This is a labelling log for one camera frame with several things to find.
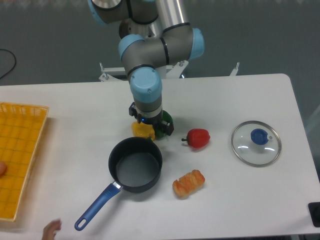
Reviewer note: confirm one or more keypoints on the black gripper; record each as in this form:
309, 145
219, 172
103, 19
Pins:
151, 117

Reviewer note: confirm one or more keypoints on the yellow toy bell pepper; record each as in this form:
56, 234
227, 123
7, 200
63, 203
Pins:
143, 130

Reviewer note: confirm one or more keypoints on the dark saucepan with blue handle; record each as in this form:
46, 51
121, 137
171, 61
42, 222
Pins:
135, 165

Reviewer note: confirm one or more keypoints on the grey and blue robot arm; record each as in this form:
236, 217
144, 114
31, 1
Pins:
146, 83

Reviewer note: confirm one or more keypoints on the green toy bell pepper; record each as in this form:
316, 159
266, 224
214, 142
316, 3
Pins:
165, 127

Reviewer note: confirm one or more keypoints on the red toy bell pepper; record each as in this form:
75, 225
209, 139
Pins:
197, 138

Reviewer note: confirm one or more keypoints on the person's hand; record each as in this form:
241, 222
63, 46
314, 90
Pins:
51, 229

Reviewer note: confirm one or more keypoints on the toy salmon sushi piece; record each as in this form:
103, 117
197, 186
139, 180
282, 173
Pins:
188, 183

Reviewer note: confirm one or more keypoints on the glass lid with blue knob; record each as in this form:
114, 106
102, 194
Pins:
256, 143

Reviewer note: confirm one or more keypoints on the yellow woven plastic basket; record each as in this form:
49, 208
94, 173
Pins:
21, 127

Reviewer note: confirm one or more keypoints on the black device at table edge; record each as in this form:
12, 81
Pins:
314, 210

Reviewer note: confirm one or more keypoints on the round peach object in basket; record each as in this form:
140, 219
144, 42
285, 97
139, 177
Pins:
3, 168

